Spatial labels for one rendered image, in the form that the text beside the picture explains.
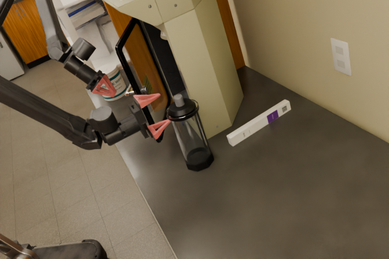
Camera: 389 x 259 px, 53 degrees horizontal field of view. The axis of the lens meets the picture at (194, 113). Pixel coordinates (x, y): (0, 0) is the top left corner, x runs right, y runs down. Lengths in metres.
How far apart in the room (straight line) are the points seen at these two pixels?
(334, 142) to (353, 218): 0.30
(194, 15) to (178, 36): 0.08
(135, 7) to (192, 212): 0.63
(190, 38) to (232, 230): 0.61
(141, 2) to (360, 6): 0.61
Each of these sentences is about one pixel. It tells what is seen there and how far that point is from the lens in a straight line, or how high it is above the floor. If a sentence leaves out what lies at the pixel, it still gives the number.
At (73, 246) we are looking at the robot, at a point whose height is 0.24.
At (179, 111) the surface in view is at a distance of 1.21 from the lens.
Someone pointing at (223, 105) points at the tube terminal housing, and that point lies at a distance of 1.43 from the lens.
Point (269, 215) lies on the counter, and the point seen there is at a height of 0.94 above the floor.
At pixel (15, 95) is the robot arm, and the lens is 1.14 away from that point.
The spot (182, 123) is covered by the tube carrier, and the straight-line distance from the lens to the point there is 1.22.
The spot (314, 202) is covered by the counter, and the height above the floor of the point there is 0.94.
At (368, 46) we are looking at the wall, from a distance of 1.21.
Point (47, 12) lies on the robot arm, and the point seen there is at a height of 1.50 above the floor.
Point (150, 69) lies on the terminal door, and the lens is 1.52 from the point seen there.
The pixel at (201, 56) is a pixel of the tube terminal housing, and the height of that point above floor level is 1.25.
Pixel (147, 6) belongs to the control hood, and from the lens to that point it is 1.22.
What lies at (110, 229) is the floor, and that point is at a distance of 2.76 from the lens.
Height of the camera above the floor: 1.79
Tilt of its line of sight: 31 degrees down
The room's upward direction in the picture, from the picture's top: 21 degrees counter-clockwise
